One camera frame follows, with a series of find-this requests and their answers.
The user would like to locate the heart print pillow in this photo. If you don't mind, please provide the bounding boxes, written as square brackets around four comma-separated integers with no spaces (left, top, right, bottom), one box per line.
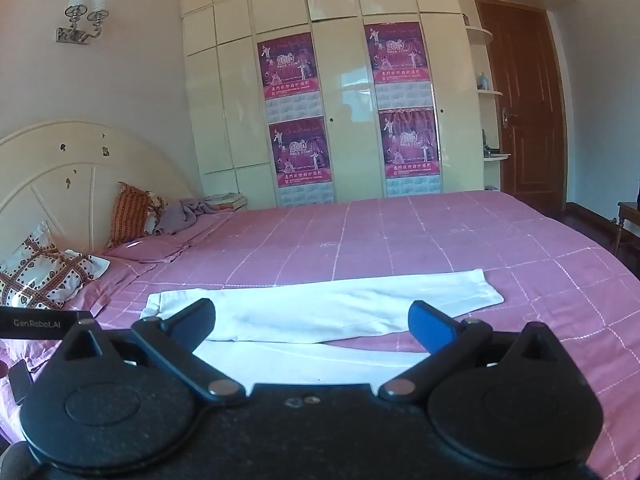
[0,220,112,311]

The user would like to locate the orange patterned pillow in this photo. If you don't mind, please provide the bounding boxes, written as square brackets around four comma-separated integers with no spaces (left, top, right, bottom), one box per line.
[106,182,153,249]

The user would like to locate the purple calendar poster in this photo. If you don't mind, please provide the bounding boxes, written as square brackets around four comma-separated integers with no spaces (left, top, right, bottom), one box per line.
[257,31,321,121]
[378,106,443,197]
[269,116,335,207]
[364,21,432,111]

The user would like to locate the bed with pink checked sheet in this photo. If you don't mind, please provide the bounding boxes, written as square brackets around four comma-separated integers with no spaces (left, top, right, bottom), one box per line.
[0,190,640,480]

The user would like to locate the stack of books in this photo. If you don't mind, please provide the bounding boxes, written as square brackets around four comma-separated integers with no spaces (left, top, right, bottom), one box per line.
[202,192,248,212]

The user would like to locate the brown wooden door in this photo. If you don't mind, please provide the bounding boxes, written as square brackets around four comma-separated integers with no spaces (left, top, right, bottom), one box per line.
[475,0,568,213]

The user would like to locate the twin shade wall lamp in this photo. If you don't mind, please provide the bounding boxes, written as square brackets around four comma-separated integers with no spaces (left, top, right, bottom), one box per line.
[55,0,108,45]

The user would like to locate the white pants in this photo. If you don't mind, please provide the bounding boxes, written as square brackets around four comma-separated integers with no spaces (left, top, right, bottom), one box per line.
[140,269,505,396]

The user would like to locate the small wooden side table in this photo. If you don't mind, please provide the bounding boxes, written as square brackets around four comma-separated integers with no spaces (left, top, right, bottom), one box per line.
[607,199,640,261]

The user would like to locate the grey blanket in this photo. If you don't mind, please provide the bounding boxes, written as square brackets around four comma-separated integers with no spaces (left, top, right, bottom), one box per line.
[152,199,219,236]

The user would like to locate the cream rounded headboard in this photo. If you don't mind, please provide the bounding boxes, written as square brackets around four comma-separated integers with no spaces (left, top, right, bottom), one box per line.
[0,119,201,267]

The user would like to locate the white floral pillow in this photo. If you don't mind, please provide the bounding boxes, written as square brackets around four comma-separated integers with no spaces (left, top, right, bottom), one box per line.
[144,195,169,235]

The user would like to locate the rounded corner shelf unit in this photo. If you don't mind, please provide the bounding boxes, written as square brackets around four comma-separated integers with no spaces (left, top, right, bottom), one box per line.
[462,0,511,193]

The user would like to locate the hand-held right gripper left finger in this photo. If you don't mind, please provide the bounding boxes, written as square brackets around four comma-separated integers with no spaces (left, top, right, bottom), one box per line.
[60,298,247,406]

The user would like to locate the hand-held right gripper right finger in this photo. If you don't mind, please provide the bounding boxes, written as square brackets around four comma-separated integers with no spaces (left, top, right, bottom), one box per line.
[378,300,568,403]

